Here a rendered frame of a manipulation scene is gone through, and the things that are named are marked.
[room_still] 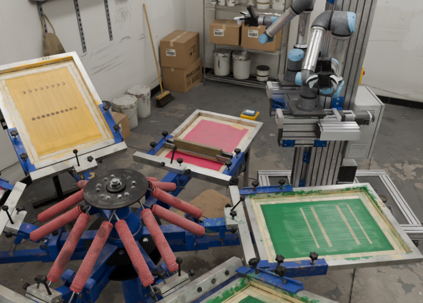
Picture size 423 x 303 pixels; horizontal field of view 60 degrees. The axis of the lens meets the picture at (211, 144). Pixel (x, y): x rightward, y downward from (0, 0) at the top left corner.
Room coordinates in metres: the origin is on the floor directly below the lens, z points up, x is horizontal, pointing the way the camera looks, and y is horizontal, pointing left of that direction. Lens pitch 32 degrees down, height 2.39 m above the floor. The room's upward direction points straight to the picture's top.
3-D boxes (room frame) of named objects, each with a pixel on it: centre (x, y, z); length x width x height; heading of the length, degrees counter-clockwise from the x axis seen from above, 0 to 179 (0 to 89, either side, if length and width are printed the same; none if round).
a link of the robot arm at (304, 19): (2.91, -0.71, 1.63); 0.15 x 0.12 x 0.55; 154
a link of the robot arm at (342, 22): (2.24, -0.78, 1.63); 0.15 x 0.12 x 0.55; 66
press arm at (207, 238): (1.41, -0.17, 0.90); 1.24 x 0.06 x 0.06; 96
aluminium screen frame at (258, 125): (2.31, 0.02, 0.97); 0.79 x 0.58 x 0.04; 156
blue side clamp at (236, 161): (1.98, -0.14, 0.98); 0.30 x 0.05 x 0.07; 156
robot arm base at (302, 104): (2.29, -0.66, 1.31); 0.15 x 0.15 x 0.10
